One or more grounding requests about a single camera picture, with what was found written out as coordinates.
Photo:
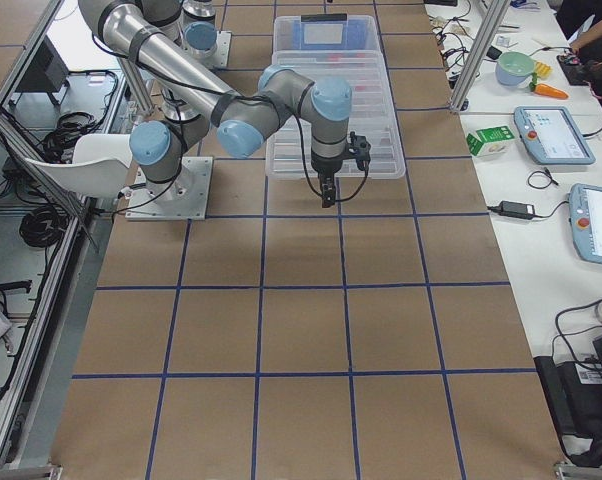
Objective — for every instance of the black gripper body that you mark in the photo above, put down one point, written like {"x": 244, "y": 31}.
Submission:
{"x": 325, "y": 165}

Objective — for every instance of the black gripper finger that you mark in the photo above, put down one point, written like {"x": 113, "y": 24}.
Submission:
{"x": 325, "y": 195}
{"x": 331, "y": 194}

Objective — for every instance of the clear plastic box lid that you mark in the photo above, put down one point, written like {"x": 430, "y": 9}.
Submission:
{"x": 372, "y": 115}

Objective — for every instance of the clear plastic storage box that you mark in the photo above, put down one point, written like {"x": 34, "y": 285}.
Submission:
{"x": 359, "y": 32}

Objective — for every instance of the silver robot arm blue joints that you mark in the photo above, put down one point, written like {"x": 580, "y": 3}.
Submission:
{"x": 148, "y": 33}

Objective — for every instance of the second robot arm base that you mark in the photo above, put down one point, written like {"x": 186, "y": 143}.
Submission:
{"x": 199, "y": 28}

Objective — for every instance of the black power adapter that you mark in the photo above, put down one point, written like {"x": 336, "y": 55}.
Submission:
{"x": 512, "y": 209}

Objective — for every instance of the green white carton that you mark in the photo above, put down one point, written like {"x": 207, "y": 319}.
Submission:
{"x": 489, "y": 141}

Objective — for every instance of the green and blue bowls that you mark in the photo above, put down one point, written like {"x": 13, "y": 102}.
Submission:
{"x": 512, "y": 68}

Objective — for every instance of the upper teach pendant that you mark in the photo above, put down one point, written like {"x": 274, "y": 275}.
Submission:
{"x": 551, "y": 137}

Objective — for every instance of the teach pendant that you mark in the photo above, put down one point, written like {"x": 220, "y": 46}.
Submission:
{"x": 551, "y": 137}
{"x": 585, "y": 204}

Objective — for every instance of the white plastic chair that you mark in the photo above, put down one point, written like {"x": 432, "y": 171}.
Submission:
{"x": 99, "y": 166}

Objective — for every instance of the toy carrot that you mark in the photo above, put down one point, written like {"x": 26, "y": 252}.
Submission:
{"x": 546, "y": 90}

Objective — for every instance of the yellow toy corn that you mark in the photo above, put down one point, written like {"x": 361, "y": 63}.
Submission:
{"x": 542, "y": 70}

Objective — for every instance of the lower teach pendant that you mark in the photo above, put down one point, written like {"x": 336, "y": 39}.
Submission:
{"x": 585, "y": 204}

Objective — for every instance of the person at desk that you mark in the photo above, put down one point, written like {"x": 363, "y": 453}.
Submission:
{"x": 598, "y": 50}

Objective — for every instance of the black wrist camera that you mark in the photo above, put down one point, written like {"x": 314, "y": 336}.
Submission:
{"x": 359, "y": 148}

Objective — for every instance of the black box latch handle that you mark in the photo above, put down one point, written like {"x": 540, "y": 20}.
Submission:
{"x": 324, "y": 18}

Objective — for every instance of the aluminium frame post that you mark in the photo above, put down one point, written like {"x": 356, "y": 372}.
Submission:
{"x": 483, "y": 39}

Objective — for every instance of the black cable bundle floor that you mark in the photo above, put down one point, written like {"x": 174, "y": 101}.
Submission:
{"x": 43, "y": 226}

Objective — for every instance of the aluminium frame rail left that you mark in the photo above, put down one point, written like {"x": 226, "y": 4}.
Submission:
{"x": 29, "y": 277}

